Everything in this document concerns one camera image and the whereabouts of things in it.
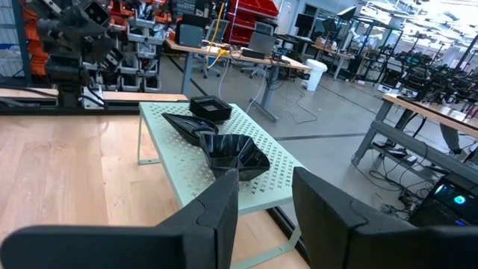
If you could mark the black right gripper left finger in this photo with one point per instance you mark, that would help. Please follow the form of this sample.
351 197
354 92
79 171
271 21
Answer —
220 216

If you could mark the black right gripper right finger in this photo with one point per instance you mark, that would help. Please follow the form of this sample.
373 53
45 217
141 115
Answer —
321 220

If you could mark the black wavy-edged plate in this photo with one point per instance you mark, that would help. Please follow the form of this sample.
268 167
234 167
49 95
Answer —
250 177
252 171
231 153

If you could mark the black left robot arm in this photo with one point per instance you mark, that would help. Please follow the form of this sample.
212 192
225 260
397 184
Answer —
67 67

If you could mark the green perforated metal riser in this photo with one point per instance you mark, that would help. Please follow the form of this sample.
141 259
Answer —
179 160

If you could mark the black computer tower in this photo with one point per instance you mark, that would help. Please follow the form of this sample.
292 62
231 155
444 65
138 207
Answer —
440 209

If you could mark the white trash bin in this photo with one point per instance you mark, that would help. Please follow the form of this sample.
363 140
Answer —
315 74

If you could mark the person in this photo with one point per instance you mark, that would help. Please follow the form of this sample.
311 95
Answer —
450 138

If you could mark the wooden desk grey legs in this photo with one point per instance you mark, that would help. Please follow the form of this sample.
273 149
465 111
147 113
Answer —
287 64

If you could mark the grey storage bin rack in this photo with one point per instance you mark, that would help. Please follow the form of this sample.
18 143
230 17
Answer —
138 48

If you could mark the red storage bin rack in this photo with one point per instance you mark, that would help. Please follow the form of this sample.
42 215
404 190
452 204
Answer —
257 11

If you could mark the orange storage bins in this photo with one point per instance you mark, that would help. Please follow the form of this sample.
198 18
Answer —
35 56

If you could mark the grey metal frame table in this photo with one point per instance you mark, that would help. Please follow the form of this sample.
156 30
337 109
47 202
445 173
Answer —
396 134

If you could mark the black aluminium table frame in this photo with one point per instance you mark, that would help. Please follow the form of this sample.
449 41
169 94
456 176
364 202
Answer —
45 106

